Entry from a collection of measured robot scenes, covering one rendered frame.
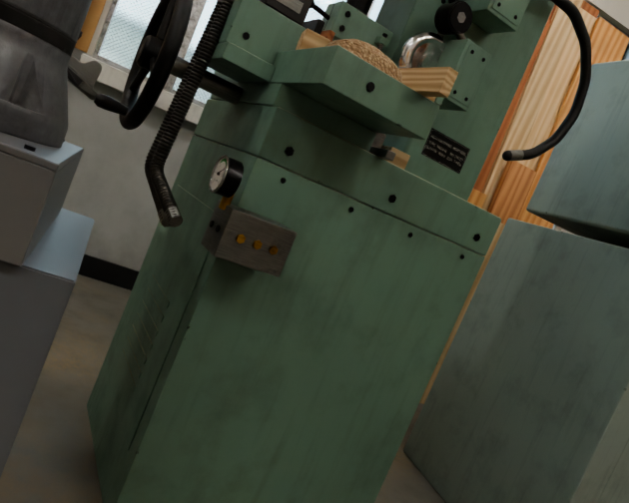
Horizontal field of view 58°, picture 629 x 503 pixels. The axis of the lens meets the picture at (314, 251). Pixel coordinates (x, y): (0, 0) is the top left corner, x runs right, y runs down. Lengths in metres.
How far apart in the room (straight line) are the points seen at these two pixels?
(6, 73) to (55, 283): 0.18
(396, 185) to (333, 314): 0.28
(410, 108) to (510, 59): 0.50
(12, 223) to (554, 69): 2.87
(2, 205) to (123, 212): 2.08
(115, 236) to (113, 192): 0.19
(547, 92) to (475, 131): 1.82
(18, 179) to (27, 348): 0.13
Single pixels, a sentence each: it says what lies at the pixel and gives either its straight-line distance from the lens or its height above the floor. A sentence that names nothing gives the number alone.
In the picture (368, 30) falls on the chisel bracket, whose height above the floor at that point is 1.05.
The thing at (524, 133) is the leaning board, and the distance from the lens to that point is 3.01.
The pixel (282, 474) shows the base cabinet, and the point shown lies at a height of 0.14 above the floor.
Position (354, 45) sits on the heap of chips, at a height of 0.92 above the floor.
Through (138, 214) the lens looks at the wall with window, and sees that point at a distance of 2.55.
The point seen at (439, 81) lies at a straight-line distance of 0.91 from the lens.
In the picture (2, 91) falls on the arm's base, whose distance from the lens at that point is 0.54.
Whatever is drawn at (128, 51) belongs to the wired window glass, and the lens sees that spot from 2.60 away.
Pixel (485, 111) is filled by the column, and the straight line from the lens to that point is 1.36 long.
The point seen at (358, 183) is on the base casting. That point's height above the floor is 0.74.
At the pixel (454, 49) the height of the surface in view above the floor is 1.06.
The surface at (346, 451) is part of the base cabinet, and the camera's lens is 1.28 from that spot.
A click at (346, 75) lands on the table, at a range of 0.87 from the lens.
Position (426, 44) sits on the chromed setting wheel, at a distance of 1.22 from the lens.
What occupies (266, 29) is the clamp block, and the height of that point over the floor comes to 0.92.
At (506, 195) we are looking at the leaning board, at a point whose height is 1.05.
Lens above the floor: 0.68
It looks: 5 degrees down
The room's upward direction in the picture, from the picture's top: 23 degrees clockwise
